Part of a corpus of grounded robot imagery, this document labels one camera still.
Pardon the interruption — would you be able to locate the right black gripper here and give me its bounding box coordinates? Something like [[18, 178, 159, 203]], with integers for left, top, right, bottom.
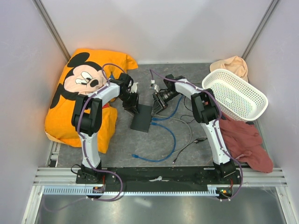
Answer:
[[152, 90, 179, 116]]

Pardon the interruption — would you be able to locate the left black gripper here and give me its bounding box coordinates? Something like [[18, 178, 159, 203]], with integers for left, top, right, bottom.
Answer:
[[118, 91, 140, 114]]

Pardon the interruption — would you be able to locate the grey ethernet cable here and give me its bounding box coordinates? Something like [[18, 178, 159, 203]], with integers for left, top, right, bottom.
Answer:
[[154, 114, 192, 152]]

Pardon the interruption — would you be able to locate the blue ethernet cable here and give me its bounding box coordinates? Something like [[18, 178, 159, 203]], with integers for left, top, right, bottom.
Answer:
[[151, 94, 184, 121], [132, 122, 176, 162]]

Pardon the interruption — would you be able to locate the black network switch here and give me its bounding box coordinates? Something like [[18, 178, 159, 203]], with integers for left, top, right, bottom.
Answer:
[[130, 104, 152, 133]]

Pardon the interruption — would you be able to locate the black power cord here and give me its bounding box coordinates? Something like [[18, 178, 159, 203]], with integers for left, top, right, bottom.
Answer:
[[172, 94, 208, 164]]

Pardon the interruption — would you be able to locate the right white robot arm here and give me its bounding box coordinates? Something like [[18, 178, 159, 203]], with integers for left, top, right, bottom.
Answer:
[[152, 75, 236, 184]]

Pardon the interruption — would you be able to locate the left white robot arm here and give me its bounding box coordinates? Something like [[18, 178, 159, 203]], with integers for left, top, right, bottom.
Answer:
[[71, 73, 139, 183]]

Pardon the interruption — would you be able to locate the orange Mickey Mouse pillow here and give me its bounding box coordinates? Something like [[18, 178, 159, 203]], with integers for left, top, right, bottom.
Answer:
[[44, 48, 138, 154]]

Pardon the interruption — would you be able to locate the white perforated plastic basket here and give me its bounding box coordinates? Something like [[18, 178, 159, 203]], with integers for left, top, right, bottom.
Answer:
[[202, 69, 269, 122]]

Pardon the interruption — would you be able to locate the peach cloth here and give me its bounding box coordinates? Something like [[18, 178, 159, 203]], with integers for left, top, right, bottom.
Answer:
[[210, 56, 248, 82]]

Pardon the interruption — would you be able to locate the red cloth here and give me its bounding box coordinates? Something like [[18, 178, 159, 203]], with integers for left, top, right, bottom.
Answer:
[[220, 114, 274, 173]]

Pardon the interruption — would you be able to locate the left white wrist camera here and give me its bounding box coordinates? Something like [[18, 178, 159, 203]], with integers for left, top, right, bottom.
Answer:
[[130, 82, 138, 93]]

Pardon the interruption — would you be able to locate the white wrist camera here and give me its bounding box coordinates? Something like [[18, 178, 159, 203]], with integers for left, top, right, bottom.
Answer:
[[130, 82, 138, 93], [149, 79, 160, 92]]

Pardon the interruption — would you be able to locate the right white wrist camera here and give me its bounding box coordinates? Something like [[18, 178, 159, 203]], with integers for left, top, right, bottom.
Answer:
[[149, 79, 160, 92]]

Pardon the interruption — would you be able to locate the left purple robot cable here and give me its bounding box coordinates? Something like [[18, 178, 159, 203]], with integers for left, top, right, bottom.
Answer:
[[43, 63, 128, 212]]

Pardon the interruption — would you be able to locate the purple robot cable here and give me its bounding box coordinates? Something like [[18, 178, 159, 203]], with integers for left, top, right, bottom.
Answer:
[[43, 63, 128, 212], [149, 69, 245, 202]]

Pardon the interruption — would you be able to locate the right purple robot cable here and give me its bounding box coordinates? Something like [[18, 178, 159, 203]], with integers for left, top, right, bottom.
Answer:
[[149, 69, 245, 202]]

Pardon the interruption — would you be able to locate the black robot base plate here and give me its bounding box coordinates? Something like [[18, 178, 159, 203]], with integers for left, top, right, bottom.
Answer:
[[76, 167, 241, 191]]

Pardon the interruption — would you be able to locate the grey slotted cable duct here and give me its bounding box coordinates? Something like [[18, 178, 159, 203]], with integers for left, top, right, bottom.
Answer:
[[43, 186, 223, 197]]

